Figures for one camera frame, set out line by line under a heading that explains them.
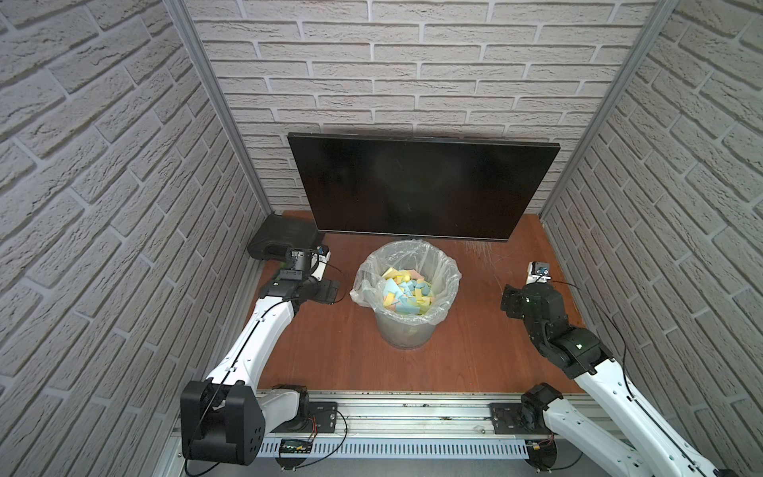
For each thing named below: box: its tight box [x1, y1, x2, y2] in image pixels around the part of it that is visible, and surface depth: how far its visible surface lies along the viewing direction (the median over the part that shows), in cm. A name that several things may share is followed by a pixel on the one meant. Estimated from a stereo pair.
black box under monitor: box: [248, 212, 321, 262], surface depth 106 cm
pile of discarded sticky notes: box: [382, 267, 435, 316], surface depth 83 cm
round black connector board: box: [524, 439, 558, 472], surface depth 72 cm
